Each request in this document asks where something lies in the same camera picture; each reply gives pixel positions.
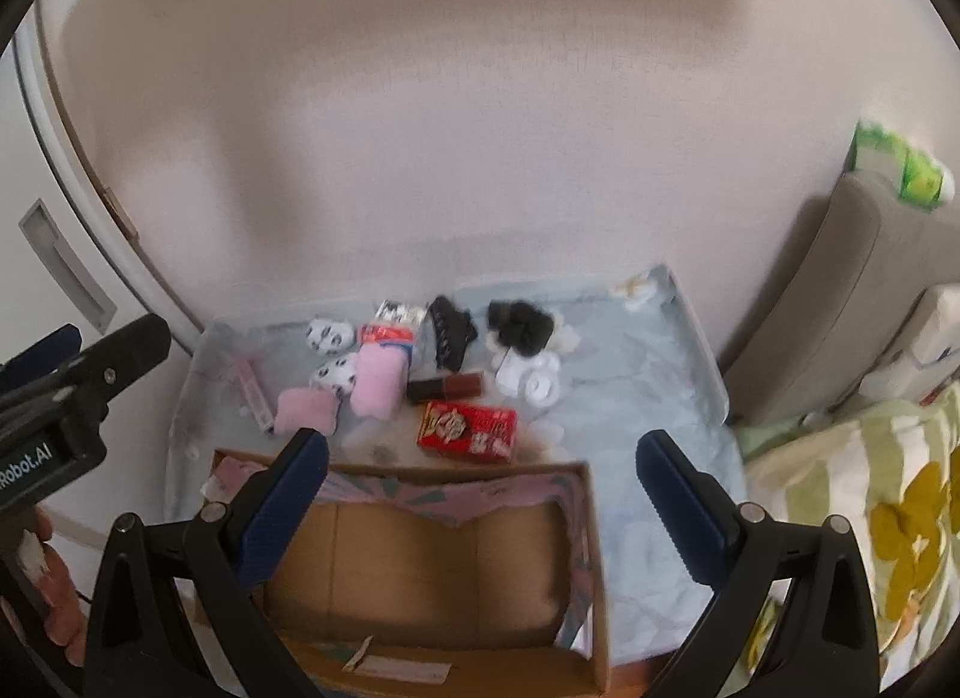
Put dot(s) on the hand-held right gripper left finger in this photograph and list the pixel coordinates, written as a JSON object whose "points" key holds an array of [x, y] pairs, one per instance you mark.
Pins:
{"points": [[289, 503]]}

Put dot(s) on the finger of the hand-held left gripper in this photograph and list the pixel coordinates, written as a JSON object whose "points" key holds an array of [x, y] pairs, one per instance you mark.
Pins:
{"points": [[127, 353], [45, 353]]}

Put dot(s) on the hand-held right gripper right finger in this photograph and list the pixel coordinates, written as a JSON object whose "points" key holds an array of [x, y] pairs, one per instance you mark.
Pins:
{"points": [[679, 503]]}

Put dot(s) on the cardboard box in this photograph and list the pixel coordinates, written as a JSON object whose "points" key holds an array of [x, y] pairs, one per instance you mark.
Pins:
{"points": [[420, 563]]}

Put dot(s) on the white scrunchie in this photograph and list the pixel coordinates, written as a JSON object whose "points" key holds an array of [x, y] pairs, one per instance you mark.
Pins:
{"points": [[532, 379]]}

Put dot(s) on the person's left hand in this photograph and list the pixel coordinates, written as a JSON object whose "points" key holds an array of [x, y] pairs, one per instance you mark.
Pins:
{"points": [[58, 585]]}

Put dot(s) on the small pink plush pad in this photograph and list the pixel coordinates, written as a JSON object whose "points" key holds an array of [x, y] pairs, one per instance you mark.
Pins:
{"points": [[306, 411]]}

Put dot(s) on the pink cosmetic tube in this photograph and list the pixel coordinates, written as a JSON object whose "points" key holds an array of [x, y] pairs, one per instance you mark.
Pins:
{"points": [[253, 394]]}

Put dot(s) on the white door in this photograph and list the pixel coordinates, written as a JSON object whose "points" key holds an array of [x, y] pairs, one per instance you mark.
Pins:
{"points": [[45, 218]]}

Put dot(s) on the green floral blanket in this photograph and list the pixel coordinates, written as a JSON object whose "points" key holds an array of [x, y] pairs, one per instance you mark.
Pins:
{"points": [[847, 480]]}

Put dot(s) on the panda print sock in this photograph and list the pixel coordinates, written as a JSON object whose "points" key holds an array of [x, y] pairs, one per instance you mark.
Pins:
{"points": [[330, 336]]}

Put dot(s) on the red snack box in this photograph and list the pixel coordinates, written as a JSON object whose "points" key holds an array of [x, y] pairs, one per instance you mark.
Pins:
{"points": [[469, 432]]}

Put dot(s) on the brown cosmetic tube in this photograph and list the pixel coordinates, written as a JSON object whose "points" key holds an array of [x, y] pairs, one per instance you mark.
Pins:
{"points": [[450, 387]]}

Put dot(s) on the red and blue packet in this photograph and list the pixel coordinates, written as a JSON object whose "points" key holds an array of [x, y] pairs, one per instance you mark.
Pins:
{"points": [[390, 330]]}

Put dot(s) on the black hair claw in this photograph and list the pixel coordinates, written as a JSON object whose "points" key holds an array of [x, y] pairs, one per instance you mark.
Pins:
{"points": [[448, 334]]}

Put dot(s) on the black scrunchie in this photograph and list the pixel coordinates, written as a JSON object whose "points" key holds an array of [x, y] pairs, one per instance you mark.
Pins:
{"points": [[521, 327]]}

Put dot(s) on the grey cushion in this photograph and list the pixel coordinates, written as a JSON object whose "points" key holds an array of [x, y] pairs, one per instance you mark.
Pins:
{"points": [[847, 278]]}

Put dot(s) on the white pillow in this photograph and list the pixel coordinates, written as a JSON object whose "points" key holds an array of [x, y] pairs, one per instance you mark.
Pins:
{"points": [[926, 338]]}

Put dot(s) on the green tissue pack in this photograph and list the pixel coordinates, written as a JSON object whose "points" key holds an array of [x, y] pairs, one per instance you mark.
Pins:
{"points": [[900, 165]]}

